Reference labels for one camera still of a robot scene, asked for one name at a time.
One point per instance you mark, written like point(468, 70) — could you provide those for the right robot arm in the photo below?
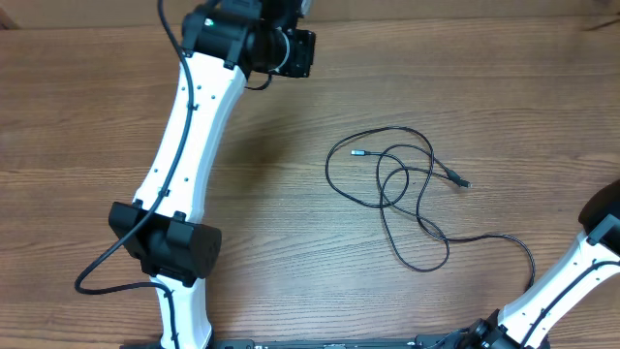
point(592, 258)

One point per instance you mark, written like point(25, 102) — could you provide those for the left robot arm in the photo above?
point(222, 44)

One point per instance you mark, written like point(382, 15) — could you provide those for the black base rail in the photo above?
point(420, 341)

